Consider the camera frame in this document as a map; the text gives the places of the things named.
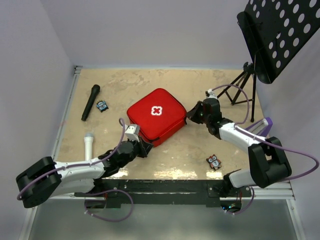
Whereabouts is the black music stand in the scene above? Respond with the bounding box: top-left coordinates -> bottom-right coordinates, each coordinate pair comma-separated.
216,0 -> 320,123

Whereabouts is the blue owl toy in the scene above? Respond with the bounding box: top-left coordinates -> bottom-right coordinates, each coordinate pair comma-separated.
96,100 -> 109,113

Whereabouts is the purple box device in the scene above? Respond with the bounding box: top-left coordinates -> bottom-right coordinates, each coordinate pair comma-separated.
245,117 -> 273,137

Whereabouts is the red medicine kit case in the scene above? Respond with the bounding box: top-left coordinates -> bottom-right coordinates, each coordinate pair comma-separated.
126,88 -> 187,147

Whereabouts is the brown owl toy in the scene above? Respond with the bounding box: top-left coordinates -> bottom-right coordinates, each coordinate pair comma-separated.
206,154 -> 222,171

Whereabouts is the white microphone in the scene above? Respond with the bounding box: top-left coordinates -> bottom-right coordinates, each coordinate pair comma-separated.
83,132 -> 94,161

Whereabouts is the aluminium rail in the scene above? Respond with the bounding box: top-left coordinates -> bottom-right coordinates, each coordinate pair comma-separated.
51,65 -> 83,161
31,178 -> 297,201

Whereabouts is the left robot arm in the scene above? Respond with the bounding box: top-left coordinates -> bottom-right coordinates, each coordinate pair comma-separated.
15,124 -> 153,209

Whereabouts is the aluminium left rail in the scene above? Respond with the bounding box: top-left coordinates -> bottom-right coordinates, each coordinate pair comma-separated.
51,65 -> 83,161

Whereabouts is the aluminium front rail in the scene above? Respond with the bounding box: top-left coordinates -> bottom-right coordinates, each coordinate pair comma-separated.
31,178 -> 297,201

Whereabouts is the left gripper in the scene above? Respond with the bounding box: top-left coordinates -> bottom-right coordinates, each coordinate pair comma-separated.
118,134 -> 154,168

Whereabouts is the black microphone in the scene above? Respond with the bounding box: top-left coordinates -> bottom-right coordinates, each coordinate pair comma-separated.
81,84 -> 101,122

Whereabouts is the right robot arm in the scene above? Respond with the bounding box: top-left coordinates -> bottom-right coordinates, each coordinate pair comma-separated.
186,88 -> 292,197

